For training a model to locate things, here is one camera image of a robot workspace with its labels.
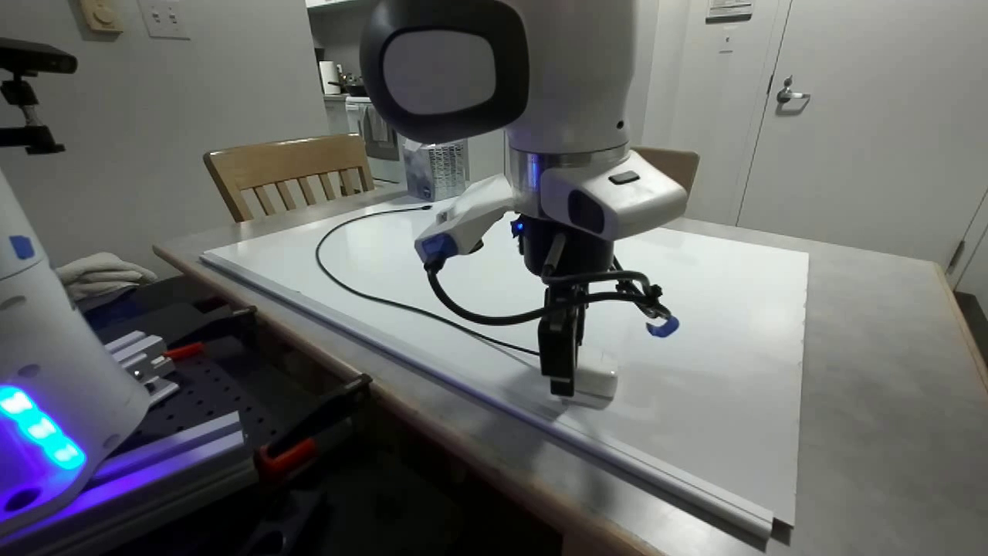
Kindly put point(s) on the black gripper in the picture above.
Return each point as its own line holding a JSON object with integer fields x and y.
{"x": 564, "y": 261}

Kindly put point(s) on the white charger adapter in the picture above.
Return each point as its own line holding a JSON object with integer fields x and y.
{"x": 593, "y": 387}

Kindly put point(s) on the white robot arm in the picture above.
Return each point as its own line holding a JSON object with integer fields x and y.
{"x": 554, "y": 77}

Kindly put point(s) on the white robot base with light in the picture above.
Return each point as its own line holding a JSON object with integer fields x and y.
{"x": 63, "y": 399}

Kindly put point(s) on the white board mat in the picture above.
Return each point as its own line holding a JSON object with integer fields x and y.
{"x": 706, "y": 413}

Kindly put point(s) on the blue tissue box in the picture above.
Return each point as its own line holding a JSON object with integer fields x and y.
{"x": 436, "y": 171}

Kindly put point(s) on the wooden chair by door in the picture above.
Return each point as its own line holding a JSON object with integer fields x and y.
{"x": 676, "y": 164}

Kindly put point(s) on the wooden chair near tissue box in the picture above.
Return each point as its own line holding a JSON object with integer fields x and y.
{"x": 332, "y": 164}

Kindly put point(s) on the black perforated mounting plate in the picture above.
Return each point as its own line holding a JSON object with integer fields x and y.
{"x": 224, "y": 360}

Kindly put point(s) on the white folded cloth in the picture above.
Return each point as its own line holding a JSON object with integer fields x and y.
{"x": 104, "y": 275}

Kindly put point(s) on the beige round thermostat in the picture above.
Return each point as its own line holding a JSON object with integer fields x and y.
{"x": 99, "y": 15}

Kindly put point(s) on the orange handled clamp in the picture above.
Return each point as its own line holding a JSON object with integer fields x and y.
{"x": 301, "y": 442}

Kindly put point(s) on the silver door handle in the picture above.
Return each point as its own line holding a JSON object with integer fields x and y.
{"x": 788, "y": 101}

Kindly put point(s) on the white wall switch plate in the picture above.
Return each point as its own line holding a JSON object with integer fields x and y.
{"x": 165, "y": 19}

